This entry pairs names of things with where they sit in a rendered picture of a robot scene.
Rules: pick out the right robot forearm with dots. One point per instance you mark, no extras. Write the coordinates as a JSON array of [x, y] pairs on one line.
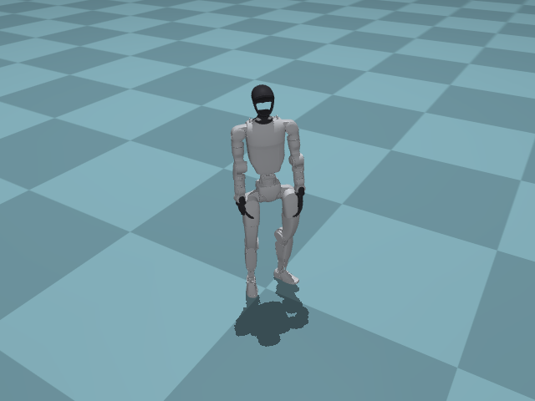
[[239, 184]]

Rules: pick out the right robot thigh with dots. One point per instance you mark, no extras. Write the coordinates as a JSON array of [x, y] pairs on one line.
[[251, 225]]

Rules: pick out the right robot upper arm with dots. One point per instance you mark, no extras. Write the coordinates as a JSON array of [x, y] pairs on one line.
[[238, 134]]

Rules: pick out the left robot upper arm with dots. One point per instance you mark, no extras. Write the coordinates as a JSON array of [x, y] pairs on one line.
[[291, 128]]

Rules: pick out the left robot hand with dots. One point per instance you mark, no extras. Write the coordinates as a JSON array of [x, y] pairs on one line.
[[300, 200]]

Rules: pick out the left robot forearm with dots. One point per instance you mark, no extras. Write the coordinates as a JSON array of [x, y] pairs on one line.
[[298, 176]]

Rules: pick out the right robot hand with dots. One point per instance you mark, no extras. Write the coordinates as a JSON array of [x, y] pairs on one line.
[[242, 207]]

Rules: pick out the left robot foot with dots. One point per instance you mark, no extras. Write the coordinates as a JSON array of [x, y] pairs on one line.
[[286, 277]]

